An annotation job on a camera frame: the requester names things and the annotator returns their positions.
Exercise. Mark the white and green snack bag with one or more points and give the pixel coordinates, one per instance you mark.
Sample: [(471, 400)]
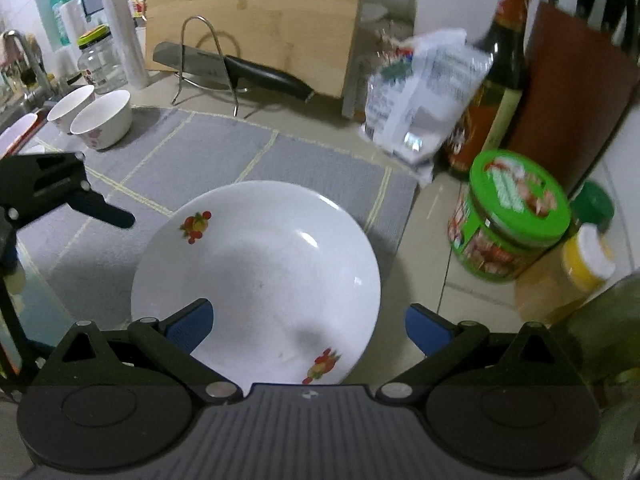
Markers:
[(440, 90)]

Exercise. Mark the green lid sauce jar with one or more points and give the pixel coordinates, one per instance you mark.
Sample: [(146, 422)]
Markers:
[(510, 195)]

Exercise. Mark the bamboo cutting board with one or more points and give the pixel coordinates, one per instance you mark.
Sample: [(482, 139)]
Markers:
[(260, 20)]

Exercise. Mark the brown knife block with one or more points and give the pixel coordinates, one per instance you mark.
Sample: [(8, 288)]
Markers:
[(565, 85)]

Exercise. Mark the metal faucet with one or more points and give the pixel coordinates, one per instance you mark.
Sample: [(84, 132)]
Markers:
[(35, 75)]

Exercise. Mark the dark soy sauce bottle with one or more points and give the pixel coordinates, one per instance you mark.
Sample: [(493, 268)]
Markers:
[(500, 95)]

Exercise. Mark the white fruit print plate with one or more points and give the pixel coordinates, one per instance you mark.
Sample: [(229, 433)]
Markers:
[(260, 270)]

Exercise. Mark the grey checked mat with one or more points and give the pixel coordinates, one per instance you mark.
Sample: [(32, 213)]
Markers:
[(300, 155)]

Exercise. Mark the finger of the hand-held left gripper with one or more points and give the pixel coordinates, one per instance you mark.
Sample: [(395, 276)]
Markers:
[(110, 214)]

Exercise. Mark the green dish soap bottle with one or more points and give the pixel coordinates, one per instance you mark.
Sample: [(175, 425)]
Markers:
[(65, 15)]

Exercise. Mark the glass jar with green lid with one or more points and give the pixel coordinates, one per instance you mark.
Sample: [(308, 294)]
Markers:
[(102, 65)]

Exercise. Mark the green cap bottle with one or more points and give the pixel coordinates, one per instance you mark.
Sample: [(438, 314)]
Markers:
[(592, 205)]

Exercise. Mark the yellow cap bottle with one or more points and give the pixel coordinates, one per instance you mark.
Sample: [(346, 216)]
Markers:
[(585, 260)]

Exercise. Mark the white pink floral bowl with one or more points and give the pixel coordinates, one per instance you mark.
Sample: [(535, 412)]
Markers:
[(15, 135), (100, 110), (67, 102)]

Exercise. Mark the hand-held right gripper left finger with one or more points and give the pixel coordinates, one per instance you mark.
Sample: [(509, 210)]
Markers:
[(192, 325)]

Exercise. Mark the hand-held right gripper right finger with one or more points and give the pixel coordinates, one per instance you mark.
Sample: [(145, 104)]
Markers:
[(425, 330)]

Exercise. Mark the plastic wrap roll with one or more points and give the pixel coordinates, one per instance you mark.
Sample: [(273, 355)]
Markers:
[(122, 35)]

